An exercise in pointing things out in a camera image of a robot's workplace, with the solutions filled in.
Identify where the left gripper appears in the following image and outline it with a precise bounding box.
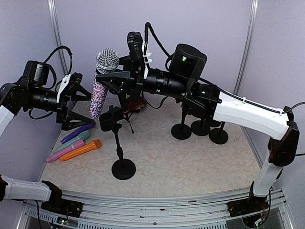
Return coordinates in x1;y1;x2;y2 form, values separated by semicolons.
28;83;94;130

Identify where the rhinestone silver microphone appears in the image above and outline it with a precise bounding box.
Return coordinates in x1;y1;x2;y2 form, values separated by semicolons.
89;48;119;119

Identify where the purple microphone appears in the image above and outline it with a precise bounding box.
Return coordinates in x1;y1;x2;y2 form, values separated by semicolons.
61;125;93;144

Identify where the teal microphone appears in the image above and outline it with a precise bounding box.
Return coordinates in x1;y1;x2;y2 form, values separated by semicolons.
51;130;91;154

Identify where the pink microphone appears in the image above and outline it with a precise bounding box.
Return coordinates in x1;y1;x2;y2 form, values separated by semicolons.
45;139;85;163

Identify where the black stand of rhinestone microphone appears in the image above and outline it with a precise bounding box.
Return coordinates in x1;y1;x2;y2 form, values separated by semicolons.
99;105;136;180

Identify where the black stand of orange microphone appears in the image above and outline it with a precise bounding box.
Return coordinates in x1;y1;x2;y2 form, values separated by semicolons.
171;105;192;140

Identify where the black stand of pink microphone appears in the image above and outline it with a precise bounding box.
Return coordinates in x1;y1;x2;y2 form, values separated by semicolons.
191;119;211;136

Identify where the black stand of teal microphone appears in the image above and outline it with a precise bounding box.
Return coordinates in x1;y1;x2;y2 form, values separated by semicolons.
209;122;229;145

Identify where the black stand of purple microphone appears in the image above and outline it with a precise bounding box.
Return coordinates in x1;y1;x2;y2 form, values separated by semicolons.
210;120;221;127

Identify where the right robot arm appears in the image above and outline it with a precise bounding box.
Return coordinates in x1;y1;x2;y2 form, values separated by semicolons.
96;44;300;217

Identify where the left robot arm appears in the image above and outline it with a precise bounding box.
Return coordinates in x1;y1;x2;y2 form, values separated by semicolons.
0;61;94;218

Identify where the red floral plate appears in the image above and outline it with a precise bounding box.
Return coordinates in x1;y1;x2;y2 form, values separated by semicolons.
126;96;147;112

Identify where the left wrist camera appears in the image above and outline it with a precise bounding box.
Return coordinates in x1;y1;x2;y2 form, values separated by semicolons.
56;73;83;104

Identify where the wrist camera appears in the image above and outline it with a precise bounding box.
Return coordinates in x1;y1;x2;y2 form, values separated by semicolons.
127;31;150;68
56;73;83;104

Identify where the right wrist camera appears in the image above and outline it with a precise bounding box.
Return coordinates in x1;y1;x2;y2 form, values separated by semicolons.
127;31;150;68

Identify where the black tripod shock-mount stand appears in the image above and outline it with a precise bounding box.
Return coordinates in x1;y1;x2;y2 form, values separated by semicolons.
123;113;134;134

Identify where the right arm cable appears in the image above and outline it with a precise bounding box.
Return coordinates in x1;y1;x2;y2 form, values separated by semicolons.
144;22;173;58

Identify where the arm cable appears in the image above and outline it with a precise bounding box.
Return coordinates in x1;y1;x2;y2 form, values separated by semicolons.
44;45;73;79
144;22;173;58

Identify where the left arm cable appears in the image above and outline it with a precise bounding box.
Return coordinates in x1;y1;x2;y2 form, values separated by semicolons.
44;45;73;79

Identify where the front aluminium rail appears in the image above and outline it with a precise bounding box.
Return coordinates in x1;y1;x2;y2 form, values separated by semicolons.
14;187;296;229

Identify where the right aluminium frame post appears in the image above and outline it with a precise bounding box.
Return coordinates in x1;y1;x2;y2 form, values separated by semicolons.
233;0;259;95

